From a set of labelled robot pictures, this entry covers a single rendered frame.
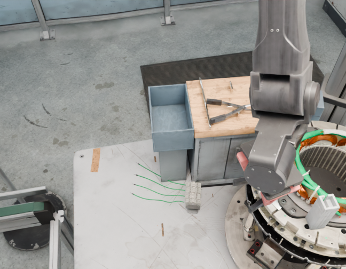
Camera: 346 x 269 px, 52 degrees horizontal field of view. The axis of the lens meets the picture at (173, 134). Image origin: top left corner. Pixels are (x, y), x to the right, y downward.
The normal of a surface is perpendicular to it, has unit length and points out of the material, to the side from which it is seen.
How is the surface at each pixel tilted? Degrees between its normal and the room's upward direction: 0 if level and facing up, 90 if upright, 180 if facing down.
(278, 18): 73
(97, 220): 0
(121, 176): 0
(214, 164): 90
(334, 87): 90
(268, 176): 88
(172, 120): 0
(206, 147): 90
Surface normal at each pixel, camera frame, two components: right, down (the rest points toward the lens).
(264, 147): -0.30, -0.65
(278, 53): -0.51, 0.46
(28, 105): -0.02, -0.62
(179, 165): 0.10, 0.78
